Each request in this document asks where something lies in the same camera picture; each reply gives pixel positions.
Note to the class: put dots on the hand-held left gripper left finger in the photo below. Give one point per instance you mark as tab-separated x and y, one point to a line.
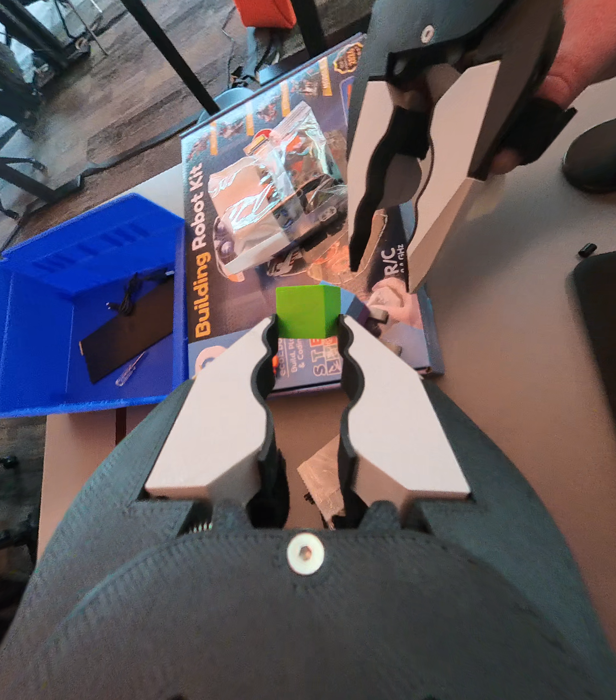
204	437

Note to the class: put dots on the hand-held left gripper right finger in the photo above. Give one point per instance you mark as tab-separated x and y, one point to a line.
406	437

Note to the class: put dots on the person's right hand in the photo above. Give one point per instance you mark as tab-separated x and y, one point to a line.
603	38

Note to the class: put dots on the light blue round stool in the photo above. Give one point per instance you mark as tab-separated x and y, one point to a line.
226	101

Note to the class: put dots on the orange tote bag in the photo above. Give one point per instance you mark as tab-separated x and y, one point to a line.
264	11

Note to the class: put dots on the blue plastic storage bin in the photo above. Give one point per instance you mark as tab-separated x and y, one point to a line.
13	339

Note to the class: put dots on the black metal table leg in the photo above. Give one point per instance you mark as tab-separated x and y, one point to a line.
171	54

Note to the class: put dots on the dark blue cardboard kit box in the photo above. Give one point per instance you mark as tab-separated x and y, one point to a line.
220	284

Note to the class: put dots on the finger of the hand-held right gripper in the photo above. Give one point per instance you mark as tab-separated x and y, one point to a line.
365	131
461	136

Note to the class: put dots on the light grey perforated beam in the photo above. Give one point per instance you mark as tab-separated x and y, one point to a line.
395	350

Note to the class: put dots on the small black plastic pin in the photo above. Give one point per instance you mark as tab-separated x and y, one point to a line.
587	250

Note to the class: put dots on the clear bag with white flap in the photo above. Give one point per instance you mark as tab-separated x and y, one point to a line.
264	191

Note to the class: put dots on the green wooden cube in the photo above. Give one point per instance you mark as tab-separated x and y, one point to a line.
305	311

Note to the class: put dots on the blue wooden cube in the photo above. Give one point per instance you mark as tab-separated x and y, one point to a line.
354	309

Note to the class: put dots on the grey plastic beam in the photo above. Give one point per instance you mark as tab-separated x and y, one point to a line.
379	316

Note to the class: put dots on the flat black rectangular panel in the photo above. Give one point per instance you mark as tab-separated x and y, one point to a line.
127	333

